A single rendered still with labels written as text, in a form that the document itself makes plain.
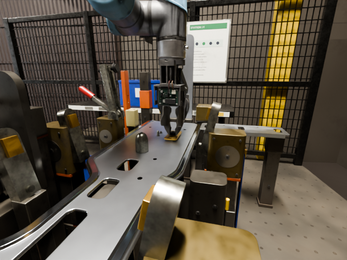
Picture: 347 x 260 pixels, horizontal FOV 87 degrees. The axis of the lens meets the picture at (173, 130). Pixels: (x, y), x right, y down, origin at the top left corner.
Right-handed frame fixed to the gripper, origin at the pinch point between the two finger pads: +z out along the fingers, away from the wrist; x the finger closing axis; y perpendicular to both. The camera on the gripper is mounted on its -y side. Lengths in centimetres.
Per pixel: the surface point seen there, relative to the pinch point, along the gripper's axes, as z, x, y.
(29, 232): 1.8, -8.0, 39.7
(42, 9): -95, -212, -167
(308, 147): 81, 140, -225
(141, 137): -1.7, -4.6, 13.9
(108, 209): 2.1, -1.2, 33.6
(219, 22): -42, 10, -55
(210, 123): -4.7, 11.4, 7.4
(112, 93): -10.7, -19.0, 1.5
